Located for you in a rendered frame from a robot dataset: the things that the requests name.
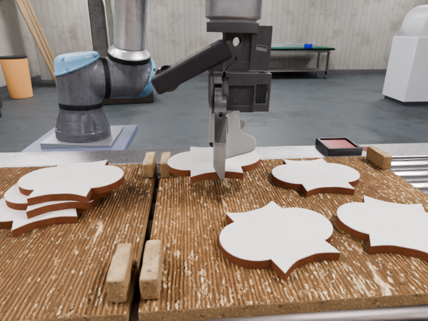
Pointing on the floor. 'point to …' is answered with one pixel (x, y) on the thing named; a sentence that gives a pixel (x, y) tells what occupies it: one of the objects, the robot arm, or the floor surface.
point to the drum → (16, 76)
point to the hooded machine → (409, 61)
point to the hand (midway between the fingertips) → (213, 160)
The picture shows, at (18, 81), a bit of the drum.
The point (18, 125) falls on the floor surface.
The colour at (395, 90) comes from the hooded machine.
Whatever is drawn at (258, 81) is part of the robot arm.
